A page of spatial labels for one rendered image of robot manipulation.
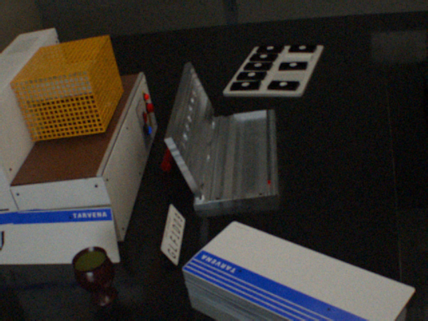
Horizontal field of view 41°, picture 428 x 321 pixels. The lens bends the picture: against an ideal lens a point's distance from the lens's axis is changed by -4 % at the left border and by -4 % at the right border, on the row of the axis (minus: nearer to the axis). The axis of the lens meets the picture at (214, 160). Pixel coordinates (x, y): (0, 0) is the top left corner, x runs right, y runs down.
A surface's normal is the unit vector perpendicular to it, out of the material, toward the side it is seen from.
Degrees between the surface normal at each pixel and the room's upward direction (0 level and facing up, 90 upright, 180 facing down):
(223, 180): 0
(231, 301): 90
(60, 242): 69
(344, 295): 0
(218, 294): 90
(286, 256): 0
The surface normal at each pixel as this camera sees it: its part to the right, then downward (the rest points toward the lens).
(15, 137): 0.98, -0.11
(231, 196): -0.17, -0.84
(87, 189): -0.07, 0.54
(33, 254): -0.18, 0.21
